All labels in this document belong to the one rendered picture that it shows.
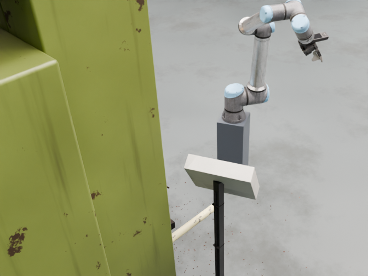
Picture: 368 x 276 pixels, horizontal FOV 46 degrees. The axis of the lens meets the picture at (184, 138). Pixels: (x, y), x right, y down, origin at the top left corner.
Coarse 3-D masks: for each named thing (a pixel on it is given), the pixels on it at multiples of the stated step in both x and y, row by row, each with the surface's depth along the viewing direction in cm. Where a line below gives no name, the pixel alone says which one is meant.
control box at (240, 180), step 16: (192, 160) 216; (208, 160) 214; (192, 176) 225; (208, 176) 216; (224, 176) 209; (240, 176) 207; (256, 176) 217; (224, 192) 234; (240, 192) 224; (256, 192) 226
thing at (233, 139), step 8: (248, 112) 356; (248, 120) 354; (224, 128) 347; (232, 128) 344; (240, 128) 341; (248, 128) 360; (224, 136) 352; (232, 136) 349; (240, 136) 346; (248, 136) 366; (224, 144) 357; (232, 144) 353; (240, 144) 350; (248, 144) 372; (224, 152) 362; (232, 152) 358; (240, 152) 355; (248, 152) 378; (224, 160) 367; (232, 160) 363; (240, 160) 360; (248, 160) 385
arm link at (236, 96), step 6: (234, 84) 339; (240, 84) 338; (228, 90) 333; (234, 90) 332; (240, 90) 331; (246, 90) 335; (228, 96) 333; (234, 96) 331; (240, 96) 333; (246, 96) 334; (228, 102) 336; (234, 102) 335; (240, 102) 335; (246, 102) 337; (228, 108) 340; (234, 108) 338; (240, 108) 340
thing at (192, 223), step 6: (204, 210) 263; (210, 210) 264; (198, 216) 260; (204, 216) 261; (192, 222) 256; (198, 222) 259; (180, 228) 253; (186, 228) 253; (174, 234) 249; (180, 234) 251; (174, 240) 248
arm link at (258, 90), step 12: (264, 36) 299; (264, 48) 307; (252, 60) 318; (264, 60) 314; (252, 72) 324; (264, 72) 323; (252, 84) 331; (264, 84) 333; (252, 96) 335; (264, 96) 336
